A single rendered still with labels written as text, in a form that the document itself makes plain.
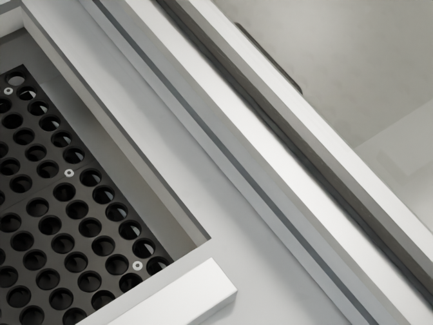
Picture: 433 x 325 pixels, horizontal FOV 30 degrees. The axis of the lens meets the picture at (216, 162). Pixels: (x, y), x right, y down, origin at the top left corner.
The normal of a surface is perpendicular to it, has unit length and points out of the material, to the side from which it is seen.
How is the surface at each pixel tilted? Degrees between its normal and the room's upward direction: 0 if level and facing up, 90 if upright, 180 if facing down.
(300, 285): 0
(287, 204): 90
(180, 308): 0
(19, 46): 90
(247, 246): 0
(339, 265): 90
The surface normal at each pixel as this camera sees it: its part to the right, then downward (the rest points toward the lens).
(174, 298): 0.07, -0.54
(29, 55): 0.59, 0.70
